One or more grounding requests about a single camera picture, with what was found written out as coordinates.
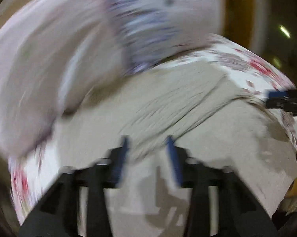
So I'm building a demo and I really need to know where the floral white bed sheet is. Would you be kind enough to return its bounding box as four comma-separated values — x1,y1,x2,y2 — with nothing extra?
9,35,295,224

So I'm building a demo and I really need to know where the pink floral pillow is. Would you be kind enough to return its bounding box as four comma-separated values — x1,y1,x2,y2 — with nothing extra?
0,0,127,157

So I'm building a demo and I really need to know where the lavender print pillow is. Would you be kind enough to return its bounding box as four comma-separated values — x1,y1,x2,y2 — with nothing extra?
106,0,224,73

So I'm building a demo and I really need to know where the beige cable knit sweater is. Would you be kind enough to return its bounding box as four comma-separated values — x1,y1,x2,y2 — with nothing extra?
53,61,297,236

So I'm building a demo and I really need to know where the wooden bed headboard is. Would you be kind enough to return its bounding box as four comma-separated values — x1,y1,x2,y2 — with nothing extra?
224,0,270,55

